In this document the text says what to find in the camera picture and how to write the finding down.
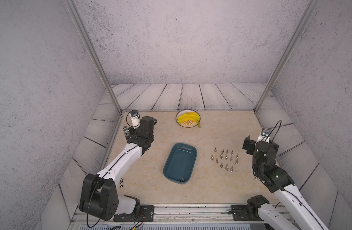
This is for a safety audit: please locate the teal plastic storage box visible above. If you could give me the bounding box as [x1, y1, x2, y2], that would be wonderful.
[163, 143, 198, 185]

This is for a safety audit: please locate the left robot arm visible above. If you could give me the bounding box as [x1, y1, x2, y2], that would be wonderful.
[79, 117, 157, 221]

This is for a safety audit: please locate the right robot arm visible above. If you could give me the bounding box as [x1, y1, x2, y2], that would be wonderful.
[243, 135, 328, 230]

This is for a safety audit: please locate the round patterned plate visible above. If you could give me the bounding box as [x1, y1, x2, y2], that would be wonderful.
[176, 109, 201, 128]

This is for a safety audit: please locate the yellow banana bunch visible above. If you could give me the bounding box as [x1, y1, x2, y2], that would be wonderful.
[177, 112, 201, 128]

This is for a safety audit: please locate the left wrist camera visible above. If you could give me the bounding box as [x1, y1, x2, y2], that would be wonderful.
[128, 110, 140, 129]

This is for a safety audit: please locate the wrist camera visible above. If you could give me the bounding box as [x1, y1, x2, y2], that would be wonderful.
[128, 110, 140, 129]
[257, 127, 272, 143]

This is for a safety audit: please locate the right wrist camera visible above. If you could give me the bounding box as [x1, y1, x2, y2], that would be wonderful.
[257, 127, 272, 143]

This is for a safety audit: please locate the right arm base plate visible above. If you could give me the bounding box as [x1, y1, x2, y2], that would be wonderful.
[228, 203, 274, 221]

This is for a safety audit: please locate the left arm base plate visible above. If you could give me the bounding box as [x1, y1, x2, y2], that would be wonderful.
[113, 205, 154, 222]

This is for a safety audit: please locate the aluminium mounting rail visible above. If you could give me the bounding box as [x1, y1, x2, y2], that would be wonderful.
[67, 203, 321, 230]

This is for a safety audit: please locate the left frame post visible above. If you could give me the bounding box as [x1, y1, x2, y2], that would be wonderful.
[64, 0, 122, 114]

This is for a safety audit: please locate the frame post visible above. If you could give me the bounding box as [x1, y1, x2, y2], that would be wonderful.
[64, 0, 122, 114]
[253, 0, 319, 115]

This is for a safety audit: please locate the right frame post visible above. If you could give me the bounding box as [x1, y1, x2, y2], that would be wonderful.
[253, 0, 319, 115]

